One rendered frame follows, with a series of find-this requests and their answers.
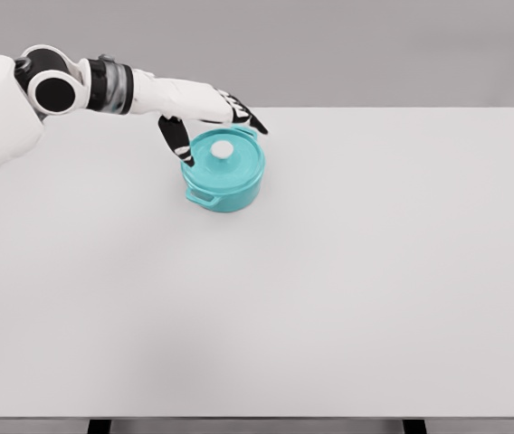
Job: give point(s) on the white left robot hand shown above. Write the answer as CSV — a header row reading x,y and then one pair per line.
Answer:
x,y
193,101

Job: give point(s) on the teal pot lid white knob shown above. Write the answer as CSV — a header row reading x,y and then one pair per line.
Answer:
x,y
227,158

